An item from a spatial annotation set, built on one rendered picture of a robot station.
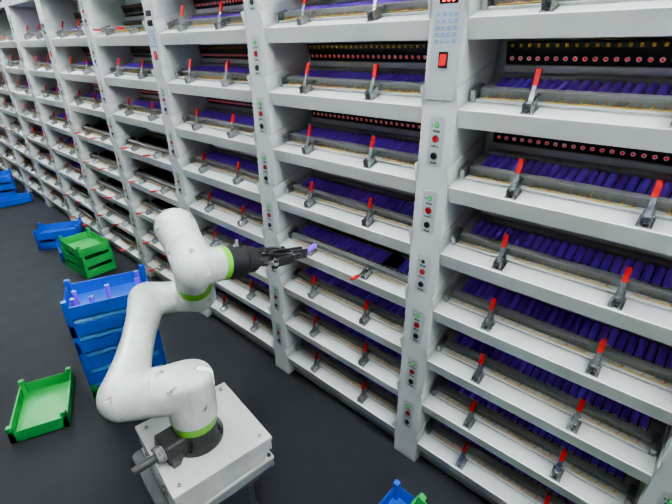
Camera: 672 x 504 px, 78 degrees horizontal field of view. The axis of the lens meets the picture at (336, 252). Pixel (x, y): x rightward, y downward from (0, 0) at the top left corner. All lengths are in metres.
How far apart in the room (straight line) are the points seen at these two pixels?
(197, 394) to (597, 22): 1.20
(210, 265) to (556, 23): 0.91
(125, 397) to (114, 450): 0.77
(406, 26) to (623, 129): 0.54
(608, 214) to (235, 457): 1.11
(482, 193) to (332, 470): 1.14
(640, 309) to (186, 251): 1.04
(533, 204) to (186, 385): 0.96
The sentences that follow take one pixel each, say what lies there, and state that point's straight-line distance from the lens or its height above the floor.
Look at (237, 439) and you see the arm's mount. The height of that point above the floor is 0.38.
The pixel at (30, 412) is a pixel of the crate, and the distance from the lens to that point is 2.30.
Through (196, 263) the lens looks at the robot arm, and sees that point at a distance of 1.05.
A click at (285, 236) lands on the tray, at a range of 1.69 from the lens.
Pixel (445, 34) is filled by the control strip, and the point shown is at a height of 1.42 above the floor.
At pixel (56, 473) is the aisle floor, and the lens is 2.00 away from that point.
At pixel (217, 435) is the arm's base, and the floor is 0.40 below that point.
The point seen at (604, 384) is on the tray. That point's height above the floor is 0.68.
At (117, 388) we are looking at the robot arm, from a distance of 1.23.
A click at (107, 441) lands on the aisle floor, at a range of 2.02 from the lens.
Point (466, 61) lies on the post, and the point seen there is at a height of 1.37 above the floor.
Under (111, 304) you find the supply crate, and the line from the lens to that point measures 1.83.
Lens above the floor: 1.39
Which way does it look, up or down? 26 degrees down
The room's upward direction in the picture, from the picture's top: straight up
